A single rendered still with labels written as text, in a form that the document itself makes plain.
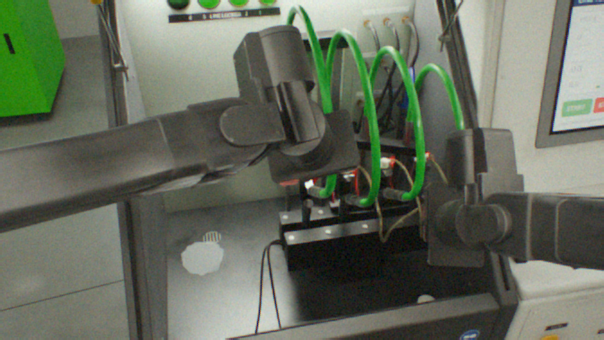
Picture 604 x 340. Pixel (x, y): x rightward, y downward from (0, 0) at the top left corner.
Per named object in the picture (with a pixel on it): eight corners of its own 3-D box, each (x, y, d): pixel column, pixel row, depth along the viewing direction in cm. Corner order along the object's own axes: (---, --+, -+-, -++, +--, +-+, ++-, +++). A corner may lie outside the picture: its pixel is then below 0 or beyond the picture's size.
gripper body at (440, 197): (478, 184, 64) (499, 178, 57) (479, 265, 63) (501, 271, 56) (426, 183, 64) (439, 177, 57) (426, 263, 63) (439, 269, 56)
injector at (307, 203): (303, 263, 108) (303, 187, 95) (297, 246, 112) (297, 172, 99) (315, 261, 109) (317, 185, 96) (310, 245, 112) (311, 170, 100)
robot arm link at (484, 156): (501, 243, 43) (580, 242, 46) (494, 111, 45) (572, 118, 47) (423, 239, 55) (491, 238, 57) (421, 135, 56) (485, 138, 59)
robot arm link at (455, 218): (459, 252, 50) (518, 252, 50) (457, 183, 51) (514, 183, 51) (442, 249, 57) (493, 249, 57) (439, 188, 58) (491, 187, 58)
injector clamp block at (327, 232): (288, 293, 111) (287, 244, 102) (279, 260, 119) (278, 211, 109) (432, 268, 117) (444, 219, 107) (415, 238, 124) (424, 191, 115)
